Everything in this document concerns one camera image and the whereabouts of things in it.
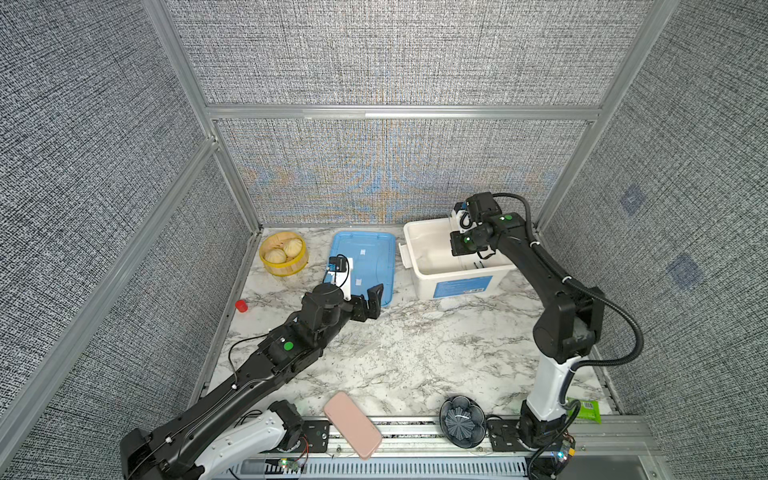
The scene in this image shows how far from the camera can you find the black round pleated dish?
2.41 feet

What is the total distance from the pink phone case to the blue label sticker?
1.36 ft

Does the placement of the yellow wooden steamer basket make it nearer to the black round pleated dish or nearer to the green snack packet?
the black round pleated dish

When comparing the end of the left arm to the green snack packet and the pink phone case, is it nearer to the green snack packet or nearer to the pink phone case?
the pink phone case

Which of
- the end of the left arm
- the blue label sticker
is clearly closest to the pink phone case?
the end of the left arm

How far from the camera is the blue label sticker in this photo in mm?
921

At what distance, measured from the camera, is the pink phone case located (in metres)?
0.72

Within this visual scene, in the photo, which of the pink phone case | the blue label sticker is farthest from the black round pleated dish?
the blue label sticker

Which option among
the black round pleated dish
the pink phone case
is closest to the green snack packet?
the black round pleated dish

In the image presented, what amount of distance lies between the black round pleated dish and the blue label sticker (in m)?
0.31
